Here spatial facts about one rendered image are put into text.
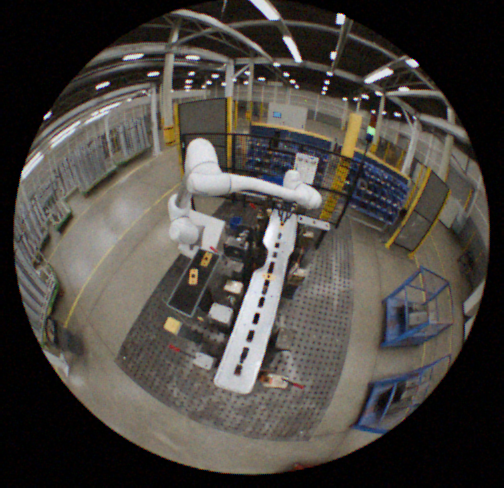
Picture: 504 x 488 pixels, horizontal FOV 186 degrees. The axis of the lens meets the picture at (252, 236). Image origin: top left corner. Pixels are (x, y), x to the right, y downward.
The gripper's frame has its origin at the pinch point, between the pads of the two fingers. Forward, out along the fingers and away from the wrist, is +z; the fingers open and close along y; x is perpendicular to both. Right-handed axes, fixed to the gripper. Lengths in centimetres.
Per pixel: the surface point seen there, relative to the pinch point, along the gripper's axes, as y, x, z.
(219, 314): -17, -80, -6
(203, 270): -32, -63, -11
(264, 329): 6, -79, 5
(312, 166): 17, 55, -29
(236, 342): -6, -90, 5
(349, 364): 130, -89, 105
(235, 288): -15, -63, -3
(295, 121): -27, 641, -20
